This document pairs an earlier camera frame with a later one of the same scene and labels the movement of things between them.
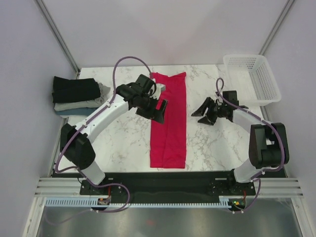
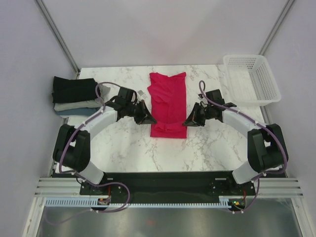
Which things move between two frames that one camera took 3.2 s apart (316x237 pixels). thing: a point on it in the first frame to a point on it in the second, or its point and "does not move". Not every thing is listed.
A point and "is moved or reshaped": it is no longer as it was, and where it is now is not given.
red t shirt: [168, 140] is moved or reshaped
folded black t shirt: [65, 90] does not move
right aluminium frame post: [288, 6] does not move
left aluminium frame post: [62, 43] does not move
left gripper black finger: [155, 114] to [142, 114]
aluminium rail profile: [68, 187] does not move
